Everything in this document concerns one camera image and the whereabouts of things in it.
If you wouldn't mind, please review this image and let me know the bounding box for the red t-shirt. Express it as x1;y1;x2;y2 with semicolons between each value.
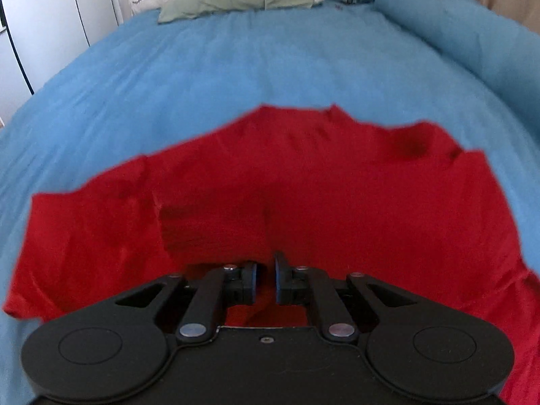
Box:
3;103;540;405

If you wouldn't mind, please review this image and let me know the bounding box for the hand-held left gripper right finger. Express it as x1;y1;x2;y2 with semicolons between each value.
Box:
274;252;423;342

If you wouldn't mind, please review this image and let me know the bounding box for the white wardrobe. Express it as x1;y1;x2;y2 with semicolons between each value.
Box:
0;0;124;124

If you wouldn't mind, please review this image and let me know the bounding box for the blue bolster pillow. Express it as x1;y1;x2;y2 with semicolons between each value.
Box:
317;0;540;115

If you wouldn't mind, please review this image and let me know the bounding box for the blue bed sheet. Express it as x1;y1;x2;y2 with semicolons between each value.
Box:
0;0;540;405

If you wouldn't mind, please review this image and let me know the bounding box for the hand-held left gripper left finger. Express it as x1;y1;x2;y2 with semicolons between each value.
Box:
115;261;259;342

